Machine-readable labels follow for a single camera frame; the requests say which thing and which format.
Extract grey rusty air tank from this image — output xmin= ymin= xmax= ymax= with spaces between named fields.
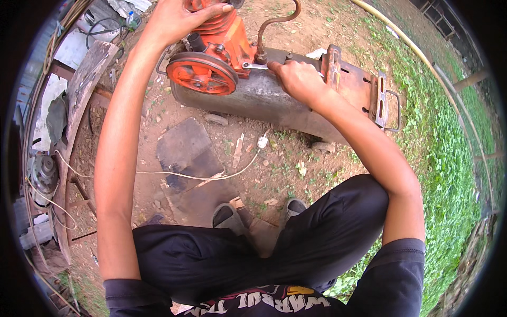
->
xmin=170 ymin=47 xmax=382 ymax=146

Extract grey metal tank handle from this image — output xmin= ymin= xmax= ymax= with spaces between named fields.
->
xmin=156 ymin=47 xmax=176 ymax=77
xmin=383 ymin=90 xmax=402 ymax=133

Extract dark wooden frame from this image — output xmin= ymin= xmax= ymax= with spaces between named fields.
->
xmin=412 ymin=0 xmax=457 ymax=41

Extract black cable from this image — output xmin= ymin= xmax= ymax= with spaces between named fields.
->
xmin=85 ymin=17 xmax=126 ymax=50

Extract curved copper pipe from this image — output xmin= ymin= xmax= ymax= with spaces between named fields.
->
xmin=256 ymin=0 xmax=302 ymax=65

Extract orange pulley wheel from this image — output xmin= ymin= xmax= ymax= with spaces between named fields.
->
xmin=166 ymin=52 xmax=239 ymax=96

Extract weathered wooden plank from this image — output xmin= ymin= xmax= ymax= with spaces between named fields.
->
xmin=51 ymin=40 xmax=120 ymax=267

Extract heap of wood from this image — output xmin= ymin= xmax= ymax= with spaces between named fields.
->
xmin=434 ymin=214 xmax=499 ymax=317

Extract white cable with plug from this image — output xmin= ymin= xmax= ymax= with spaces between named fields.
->
xmin=53 ymin=133 xmax=270 ymax=181

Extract small wooden stick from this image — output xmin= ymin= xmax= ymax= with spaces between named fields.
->
xmin=232 ymin=133 xmax=246 ymax=169

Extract clear plastic bottle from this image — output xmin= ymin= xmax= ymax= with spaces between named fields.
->
xmin=124 ymin=11 xmax=142 ymax=29

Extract rusty motor mount plate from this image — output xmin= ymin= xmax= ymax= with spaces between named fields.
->
xmin=320 ymin=44 xmax=391 ymax=130

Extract grey cloth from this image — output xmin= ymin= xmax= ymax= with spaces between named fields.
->
xmin=46 ymin=92 xmax=69 ymax=146

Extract person's body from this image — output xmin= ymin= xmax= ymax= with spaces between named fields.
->
xmin=94 ymin=170 xmax=427 ymax=317

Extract long yellow hose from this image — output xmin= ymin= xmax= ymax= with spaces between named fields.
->
xmin=350 ymin=0 xmax=496 ymax=211

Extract dark flat board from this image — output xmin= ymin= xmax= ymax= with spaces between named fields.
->
xmin=156 ymin=117 xmax=226 ymax=190
xmin=166 ymin=174 xmax=239 ymax=229

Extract grey electric motor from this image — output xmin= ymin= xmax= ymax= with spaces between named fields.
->
xmin=29 ymin=154 xmax=60 ymax=208

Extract small tank wheel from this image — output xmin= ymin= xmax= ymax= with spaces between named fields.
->
xmin=311 ymin=141 xmax=336 ymax=155
xmin=204 ymin=114 xmax=229 ymax=127

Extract orange compressor pump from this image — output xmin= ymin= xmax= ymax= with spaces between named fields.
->
xmin=184 ymin=0 xmax=259 ymax=78

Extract person's left hand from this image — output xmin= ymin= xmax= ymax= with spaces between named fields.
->
xmin=147 ymin=0 xmax=235 ymax=49

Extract person's right hand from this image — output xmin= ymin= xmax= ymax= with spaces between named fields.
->
xmin=267 ymin=60 xmax=332 ymax=110

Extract wooden fence post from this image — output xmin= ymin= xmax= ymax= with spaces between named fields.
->
xmin=452 ymin=68 xmax=489 ymax=94

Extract person's legs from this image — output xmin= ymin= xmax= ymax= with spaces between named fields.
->
xmin=133 ymin=174 xmax=389 ymax=306

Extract wooden seat block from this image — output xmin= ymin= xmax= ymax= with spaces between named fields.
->
xmin=230 ymin=197 xmax=280 ymax=259

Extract white tarp sheet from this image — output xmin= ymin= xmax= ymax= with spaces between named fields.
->
xmin=32 ymin=28 xmax=100 ymax=152

